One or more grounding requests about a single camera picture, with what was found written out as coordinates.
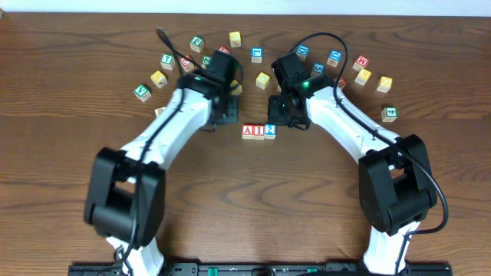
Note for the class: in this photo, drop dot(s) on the green J wooden block top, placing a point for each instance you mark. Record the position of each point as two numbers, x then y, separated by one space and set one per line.
197 44

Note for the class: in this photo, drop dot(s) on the red E wooden block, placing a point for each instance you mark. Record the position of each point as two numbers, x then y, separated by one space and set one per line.
187 63

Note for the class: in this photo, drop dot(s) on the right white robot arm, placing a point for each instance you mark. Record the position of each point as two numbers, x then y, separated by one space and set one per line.
396 185

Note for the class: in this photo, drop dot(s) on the yellow ladybug wooden block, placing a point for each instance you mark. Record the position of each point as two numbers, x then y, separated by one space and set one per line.
236 88

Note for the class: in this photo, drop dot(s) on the red U wooden block left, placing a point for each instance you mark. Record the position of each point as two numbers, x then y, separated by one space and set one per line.
224 50

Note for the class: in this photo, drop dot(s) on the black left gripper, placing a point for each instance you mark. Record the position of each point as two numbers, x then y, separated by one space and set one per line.
232 113

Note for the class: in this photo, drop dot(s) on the blue 5 wooden block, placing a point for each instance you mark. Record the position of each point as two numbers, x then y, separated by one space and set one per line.
318 69

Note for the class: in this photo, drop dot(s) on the green V wooden block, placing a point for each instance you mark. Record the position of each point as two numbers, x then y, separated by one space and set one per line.
142 92

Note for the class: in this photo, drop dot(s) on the plain K pineapple wooden block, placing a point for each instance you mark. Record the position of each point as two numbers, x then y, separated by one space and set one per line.
159 110

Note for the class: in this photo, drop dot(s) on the yellow G wooden block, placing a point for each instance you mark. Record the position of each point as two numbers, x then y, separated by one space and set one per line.
384 84

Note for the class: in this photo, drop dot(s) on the green Z wooden block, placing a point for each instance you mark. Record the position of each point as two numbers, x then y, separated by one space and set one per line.
206 61

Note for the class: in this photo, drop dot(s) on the red u wooden block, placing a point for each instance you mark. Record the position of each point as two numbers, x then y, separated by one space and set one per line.
224 50
341 83

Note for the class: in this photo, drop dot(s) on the blue D wooden block right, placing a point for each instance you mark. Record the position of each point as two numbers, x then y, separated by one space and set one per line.
334 58

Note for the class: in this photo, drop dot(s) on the blue 2 wooden block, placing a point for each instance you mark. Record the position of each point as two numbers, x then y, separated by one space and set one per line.
270 131

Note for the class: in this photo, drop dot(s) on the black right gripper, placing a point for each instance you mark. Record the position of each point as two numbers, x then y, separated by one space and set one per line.
274 116

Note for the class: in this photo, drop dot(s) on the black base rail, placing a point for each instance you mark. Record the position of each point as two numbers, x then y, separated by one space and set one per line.
329 268

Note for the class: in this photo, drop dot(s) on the blue d wooden block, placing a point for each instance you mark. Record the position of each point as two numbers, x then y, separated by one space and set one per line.
302 52
334 58

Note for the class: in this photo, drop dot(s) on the red M wooden block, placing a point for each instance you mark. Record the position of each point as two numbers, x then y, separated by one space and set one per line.
360 63

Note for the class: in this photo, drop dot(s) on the green 7 wooden block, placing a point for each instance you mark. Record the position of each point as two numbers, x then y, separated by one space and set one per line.
167 62

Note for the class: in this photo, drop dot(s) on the yellow S wooden block top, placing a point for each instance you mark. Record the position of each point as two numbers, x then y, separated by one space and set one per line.
235 39

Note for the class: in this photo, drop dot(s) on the yellow wooden block left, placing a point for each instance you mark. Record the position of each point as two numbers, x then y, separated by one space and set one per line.
159 79

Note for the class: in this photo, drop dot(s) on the red A wooden block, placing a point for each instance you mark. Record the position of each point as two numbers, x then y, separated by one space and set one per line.
247 132

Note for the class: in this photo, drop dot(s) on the red U wooden block right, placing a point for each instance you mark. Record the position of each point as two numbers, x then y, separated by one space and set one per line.
341 83

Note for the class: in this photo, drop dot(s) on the red I wooden block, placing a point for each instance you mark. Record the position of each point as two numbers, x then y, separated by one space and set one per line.
258 132

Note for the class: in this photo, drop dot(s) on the yellow X wooden block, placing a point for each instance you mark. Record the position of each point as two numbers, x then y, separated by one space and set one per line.
362 77

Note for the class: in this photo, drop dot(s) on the green 4 wooden block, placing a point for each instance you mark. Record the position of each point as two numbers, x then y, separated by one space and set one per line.
389 114

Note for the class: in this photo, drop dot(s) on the blue D wooden block left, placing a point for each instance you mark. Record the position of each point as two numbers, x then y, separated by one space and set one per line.
302 52

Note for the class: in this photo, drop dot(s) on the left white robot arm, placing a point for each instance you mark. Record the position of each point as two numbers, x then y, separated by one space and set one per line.
126 197

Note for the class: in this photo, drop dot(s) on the blue L wooden block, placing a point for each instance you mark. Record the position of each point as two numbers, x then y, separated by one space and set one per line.
256 55

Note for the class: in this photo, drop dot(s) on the yellow Q wooden block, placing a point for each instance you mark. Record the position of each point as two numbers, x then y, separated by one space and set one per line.
262 81

